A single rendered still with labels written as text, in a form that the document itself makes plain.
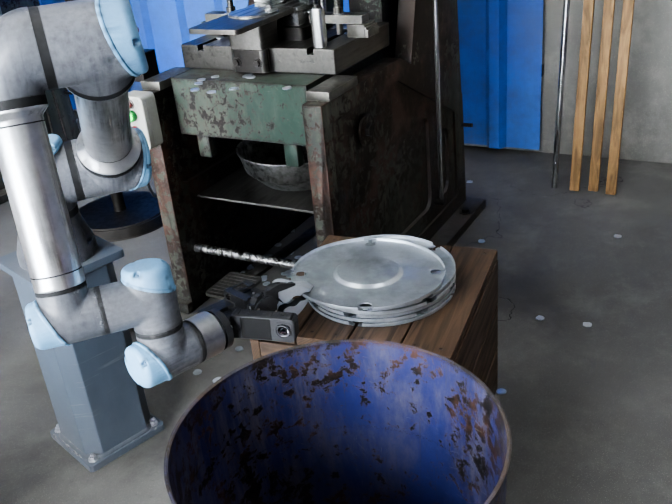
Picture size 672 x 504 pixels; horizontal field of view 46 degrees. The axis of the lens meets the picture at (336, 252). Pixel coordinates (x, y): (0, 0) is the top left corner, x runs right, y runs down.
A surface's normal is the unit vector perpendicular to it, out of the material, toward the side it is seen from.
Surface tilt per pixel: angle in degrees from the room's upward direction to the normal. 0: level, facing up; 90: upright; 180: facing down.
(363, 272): 3
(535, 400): 0
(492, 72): 90
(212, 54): 90
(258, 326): 88
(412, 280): 3
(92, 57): 102
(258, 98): 90
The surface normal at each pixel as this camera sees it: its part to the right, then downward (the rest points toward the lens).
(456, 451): -0.80, 0.30
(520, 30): -0.47, 0.44
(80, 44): 0.34, 0.27
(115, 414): 0.73, 0.25
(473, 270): -0.09, -0.89
